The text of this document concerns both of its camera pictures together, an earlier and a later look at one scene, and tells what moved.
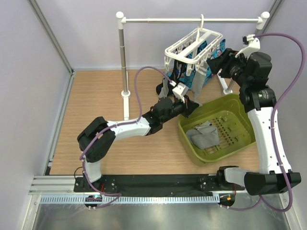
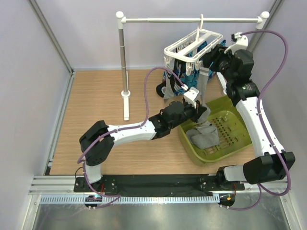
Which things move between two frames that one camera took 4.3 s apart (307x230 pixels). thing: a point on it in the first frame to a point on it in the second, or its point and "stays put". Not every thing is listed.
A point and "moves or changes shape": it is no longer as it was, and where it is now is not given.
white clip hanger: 194,50 stays put
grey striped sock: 190,132 stays put
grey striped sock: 201,70 moves or changes shape
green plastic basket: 230,118 stays put
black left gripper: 188,107 to 197,112
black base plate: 133,184 stays put
